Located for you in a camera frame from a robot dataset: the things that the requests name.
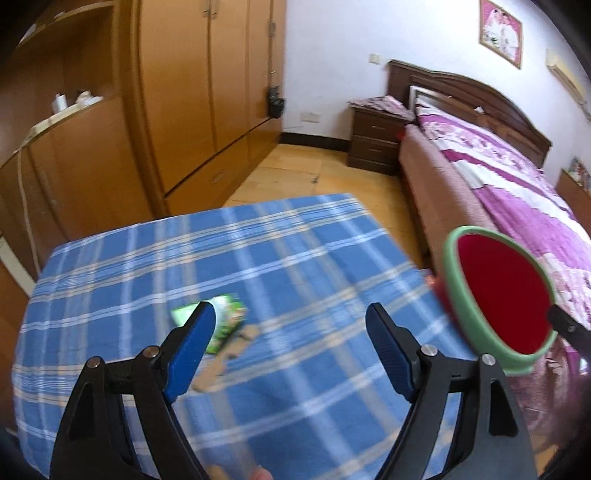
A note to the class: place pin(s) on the wall outlet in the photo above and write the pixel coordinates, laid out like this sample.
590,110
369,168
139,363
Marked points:
310,117

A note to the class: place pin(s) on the tan paper scrap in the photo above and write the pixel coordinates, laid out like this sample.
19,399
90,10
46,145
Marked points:
212,374
242,339

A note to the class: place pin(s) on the white shelf items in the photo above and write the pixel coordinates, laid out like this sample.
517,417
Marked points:
90,98

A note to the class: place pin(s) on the books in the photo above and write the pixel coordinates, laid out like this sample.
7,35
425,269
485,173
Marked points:
581,173

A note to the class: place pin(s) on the pink folded cloth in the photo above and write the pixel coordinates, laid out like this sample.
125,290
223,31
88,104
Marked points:
381,106

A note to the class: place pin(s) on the black bag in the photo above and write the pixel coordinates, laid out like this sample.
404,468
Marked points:
276,102

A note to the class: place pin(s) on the purple floral bedspread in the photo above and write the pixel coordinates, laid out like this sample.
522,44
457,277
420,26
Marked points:
508,175

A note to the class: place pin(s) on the dark wooden nightstand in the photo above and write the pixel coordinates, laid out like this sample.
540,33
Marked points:
371,141

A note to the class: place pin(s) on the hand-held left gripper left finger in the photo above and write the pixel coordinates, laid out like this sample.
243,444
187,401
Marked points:
191,350

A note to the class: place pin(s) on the framed wall picture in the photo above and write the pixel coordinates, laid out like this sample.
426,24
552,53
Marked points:
501,32

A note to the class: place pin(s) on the light wooden dresser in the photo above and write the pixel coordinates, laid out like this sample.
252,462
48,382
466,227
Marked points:
575,196

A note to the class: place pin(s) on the white cup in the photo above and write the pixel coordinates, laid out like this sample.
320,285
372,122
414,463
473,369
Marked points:
60,102

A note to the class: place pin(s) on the dark wooden bed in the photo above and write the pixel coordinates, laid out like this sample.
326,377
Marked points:
429,194

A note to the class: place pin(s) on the blue plaid tablecloth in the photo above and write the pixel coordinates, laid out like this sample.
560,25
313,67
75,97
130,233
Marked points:
277,258

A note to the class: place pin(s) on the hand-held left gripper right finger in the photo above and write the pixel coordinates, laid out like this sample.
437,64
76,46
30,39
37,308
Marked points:
392,355

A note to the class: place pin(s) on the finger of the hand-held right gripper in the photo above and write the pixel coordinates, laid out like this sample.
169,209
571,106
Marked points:
570,327

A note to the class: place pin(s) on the wooden wardrobe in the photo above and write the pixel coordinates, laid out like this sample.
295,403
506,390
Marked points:
184,92

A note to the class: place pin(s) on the green snack packet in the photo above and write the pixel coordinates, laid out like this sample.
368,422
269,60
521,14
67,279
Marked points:
226,314

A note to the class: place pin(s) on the wall air conditioner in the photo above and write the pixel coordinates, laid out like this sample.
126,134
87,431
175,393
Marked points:
565,74

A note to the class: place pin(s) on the wall light switch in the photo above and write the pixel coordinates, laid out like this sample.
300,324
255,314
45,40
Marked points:
374,58

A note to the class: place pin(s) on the red bin with green rim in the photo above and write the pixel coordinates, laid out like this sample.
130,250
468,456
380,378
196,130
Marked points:
498,295

